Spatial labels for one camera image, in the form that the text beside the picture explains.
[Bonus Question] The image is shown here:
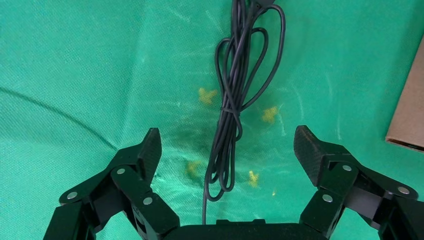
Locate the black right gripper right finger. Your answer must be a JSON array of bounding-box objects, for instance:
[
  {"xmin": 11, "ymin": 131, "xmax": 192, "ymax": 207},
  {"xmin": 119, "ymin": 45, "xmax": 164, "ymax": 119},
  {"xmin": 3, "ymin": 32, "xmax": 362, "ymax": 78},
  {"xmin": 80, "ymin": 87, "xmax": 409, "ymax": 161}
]
[{"xmin": 293, "ymin": 125, "xmax": 424, "ymax": 240}]

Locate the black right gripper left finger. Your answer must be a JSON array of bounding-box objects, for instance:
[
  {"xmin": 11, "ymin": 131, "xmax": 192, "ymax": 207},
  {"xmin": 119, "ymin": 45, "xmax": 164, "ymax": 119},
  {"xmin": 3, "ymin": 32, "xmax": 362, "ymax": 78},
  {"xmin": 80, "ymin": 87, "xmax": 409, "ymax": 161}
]
[{"xmin": 43, "ymin": 127, "xmax": 181, "ymax": 240}]

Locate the black wired computer mouse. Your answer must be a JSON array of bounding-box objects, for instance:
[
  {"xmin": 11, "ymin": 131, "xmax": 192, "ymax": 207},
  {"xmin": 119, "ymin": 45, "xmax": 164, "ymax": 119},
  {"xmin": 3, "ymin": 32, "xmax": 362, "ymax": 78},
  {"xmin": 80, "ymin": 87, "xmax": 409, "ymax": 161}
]
[{"xmin": 202, "ymin": 0, "xmax": 286, "ymax": 226}]

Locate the open brown cardboard box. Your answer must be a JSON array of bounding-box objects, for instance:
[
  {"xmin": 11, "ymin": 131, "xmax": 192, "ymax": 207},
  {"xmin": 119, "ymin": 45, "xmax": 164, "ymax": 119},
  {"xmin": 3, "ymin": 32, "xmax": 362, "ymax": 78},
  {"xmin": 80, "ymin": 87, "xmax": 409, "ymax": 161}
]
[{"xmin": 385, "ymin": 34, "xmax": 424, "ymax": 153}]

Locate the green table cloth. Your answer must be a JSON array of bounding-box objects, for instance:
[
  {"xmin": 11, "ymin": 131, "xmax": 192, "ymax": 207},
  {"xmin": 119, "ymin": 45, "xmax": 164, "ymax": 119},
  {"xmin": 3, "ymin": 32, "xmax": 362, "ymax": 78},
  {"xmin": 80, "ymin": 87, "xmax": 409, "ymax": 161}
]
[{"xmin": 0, "ymin": 0, "xmax": 424, "ymax": 240}]

